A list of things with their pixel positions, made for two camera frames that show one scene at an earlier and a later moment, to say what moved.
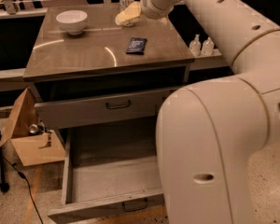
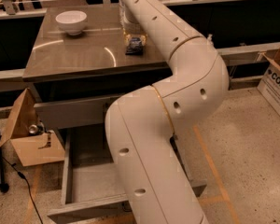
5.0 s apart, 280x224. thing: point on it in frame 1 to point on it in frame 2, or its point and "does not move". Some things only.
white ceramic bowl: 72,21 does not move
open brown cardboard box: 35,143 does not move
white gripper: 147,4 to 132,26
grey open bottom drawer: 111,175 does not move
